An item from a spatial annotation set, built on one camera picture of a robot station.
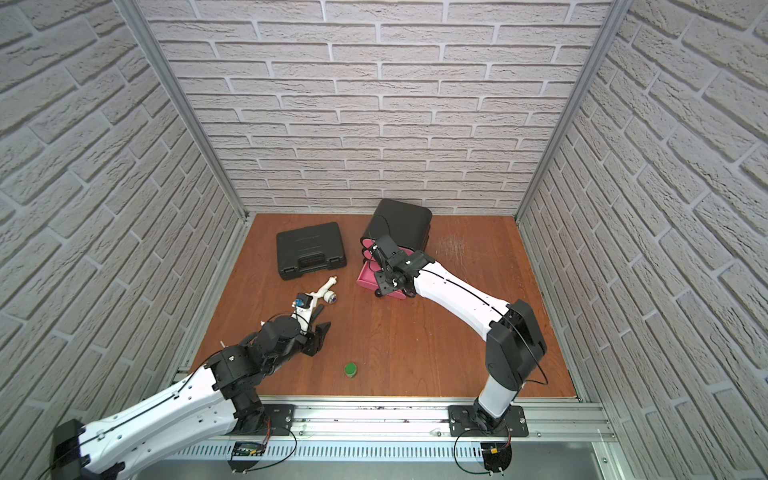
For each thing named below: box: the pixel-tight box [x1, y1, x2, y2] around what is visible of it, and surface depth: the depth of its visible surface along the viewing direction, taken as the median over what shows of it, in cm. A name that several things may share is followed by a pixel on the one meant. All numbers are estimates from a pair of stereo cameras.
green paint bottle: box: [344, 362, 357, 379], surface depth 81 cm
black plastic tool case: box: [276, 222, 347, 281], surface depth 105 cm
